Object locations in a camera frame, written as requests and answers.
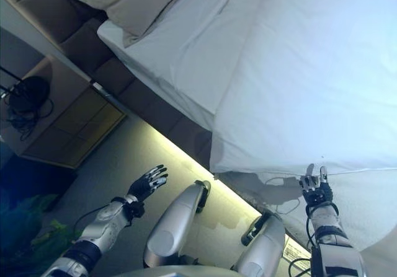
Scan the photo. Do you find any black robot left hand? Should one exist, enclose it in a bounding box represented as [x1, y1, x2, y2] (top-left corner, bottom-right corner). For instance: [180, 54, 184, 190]
[126, 164, 170, 203]

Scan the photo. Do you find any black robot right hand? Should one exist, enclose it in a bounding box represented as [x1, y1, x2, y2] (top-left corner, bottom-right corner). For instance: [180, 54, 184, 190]
[298, 164, 335, 211]

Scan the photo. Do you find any white duvet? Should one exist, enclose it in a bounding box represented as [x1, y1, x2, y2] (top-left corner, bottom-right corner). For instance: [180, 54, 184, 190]
[208, 0, 397, 260]

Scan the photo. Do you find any silver robot left leg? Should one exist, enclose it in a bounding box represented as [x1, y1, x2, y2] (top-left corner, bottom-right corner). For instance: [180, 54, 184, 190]
[141, 179, 212, 269]

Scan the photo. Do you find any silver robot leg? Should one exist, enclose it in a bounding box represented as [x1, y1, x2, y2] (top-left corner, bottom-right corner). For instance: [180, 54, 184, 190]
[141, 179, 212, 269]
[230, 211, 287, 277]

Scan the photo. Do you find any silver robot right leg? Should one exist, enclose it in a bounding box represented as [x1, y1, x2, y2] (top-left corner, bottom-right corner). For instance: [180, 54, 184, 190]
[230, 211, 287, 277]

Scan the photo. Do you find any wooden nightstand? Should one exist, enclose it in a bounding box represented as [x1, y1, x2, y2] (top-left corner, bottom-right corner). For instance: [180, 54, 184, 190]
[0, 56, 128, 170]

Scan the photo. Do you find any black box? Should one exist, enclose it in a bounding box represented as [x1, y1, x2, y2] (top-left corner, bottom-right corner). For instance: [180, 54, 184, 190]
[0, 161, 78, 198]

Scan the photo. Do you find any green leafy plant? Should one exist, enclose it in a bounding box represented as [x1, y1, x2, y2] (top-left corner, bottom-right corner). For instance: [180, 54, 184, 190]
[0, 192, 82, 277]

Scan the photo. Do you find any white fitted mattress sheet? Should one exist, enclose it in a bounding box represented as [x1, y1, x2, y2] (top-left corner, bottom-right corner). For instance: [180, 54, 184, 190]
[97, 0, 268, 123]

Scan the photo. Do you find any white dome table lamp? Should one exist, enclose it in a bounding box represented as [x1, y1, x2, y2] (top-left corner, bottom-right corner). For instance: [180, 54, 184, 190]
[0, 65, 51, 114]

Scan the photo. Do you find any large beige pillow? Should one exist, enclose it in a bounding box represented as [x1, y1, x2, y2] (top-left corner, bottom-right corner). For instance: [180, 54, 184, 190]
[51, 0, 203, 49]

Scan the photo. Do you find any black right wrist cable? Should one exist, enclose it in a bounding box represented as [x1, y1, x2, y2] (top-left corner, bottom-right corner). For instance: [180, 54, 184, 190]
[287, 204, 314, 277]

